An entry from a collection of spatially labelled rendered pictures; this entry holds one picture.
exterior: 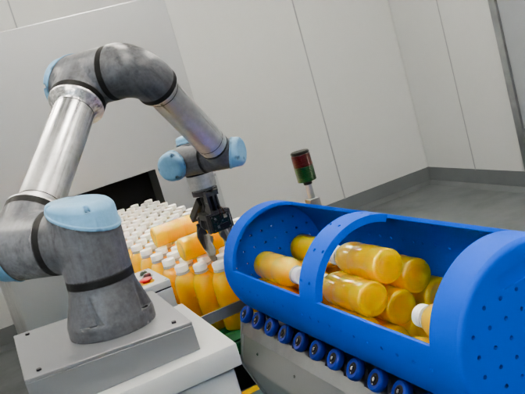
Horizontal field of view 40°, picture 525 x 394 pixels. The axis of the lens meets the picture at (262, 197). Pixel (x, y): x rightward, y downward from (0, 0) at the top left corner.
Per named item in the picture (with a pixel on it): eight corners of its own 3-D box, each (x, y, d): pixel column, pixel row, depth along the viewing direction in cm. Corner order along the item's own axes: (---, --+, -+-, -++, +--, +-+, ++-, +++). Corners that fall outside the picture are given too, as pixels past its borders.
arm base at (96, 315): (87, 351, 116) (70, 292, 114) (58, 334, 128) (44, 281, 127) (169, 316, 123) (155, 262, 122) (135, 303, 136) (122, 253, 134)
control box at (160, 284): (145, 328, 186) (133, 291, 184) (126, 313, 204) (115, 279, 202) (180, 313, 190) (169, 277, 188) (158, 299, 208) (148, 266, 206)
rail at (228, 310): (204, 327, 189) (201, 316, 189) (202, 327, 190) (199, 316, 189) (330, 272, 205) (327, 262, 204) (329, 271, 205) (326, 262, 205)
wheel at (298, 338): (305, 334, 157) (312, 336, 157) (295, 327, 161) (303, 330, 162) (297, 353, 157) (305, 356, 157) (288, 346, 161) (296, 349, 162)
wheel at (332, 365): (341, 351, 143) (348, 353, 144) (330, 343, 147) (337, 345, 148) (332, 372, 143) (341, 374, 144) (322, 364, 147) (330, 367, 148)
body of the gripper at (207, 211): (210, 237, 192) (198, 194, 190) (199, 234, 200) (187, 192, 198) (236, 227, 195) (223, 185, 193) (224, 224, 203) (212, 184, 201)
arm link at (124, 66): (149, 19, 144) (250, 137, 184) (103, 32, 148) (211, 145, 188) (143, 67, 139) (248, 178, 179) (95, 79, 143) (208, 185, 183)
